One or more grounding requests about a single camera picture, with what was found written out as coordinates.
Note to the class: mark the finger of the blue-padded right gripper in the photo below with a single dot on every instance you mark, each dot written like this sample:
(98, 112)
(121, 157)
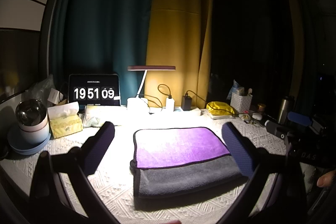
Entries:
(286, 202)

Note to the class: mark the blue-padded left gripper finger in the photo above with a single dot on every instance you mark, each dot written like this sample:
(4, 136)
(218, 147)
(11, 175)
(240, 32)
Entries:
(48, 192)

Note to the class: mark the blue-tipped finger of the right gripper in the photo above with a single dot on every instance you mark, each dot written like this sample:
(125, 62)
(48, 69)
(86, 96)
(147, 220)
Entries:
(295, 124)

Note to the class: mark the purple and grey towel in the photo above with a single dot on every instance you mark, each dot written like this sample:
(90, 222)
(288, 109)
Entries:
(176, 161)

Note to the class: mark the person's hand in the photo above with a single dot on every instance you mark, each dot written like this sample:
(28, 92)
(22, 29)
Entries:
(326, 179)

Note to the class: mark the white lattice basket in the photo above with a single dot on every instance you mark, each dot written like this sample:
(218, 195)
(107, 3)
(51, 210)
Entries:
(240, 103)

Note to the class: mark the white embossed tablecloth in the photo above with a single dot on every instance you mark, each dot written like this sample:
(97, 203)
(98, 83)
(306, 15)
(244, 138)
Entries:
(113, 179)

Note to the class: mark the blue plate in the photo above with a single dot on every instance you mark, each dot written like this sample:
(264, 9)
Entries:
(20, 146)

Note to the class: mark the yellow plastic bag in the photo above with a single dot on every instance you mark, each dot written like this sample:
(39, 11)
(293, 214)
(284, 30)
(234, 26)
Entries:
(219, 108)

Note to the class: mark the yellow tissue box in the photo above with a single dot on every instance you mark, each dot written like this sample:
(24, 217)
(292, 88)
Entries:
(64, 120)

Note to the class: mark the white humidifier with steel bowl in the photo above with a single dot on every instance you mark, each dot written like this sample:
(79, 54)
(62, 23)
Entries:
(33, 121)

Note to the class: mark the cleaning face towel pack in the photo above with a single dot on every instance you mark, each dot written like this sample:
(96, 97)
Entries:
(96, 116)

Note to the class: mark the black power adapter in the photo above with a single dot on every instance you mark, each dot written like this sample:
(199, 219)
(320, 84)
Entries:
(186, 103)

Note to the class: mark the tablet showing flip clock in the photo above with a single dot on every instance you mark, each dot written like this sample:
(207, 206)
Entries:
(94, 89)

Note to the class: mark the white desk lamp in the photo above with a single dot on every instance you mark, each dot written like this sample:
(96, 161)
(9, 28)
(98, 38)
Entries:
(138, 104)

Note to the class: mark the yellow curtain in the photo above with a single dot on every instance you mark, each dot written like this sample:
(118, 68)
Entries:
(180, 35)

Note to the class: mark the teal curtain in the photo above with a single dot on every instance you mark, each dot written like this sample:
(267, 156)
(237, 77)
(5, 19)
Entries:
(99, 37)

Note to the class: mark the white wall charger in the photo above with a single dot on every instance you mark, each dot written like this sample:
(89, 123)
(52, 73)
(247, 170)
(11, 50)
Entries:
(170, 104)

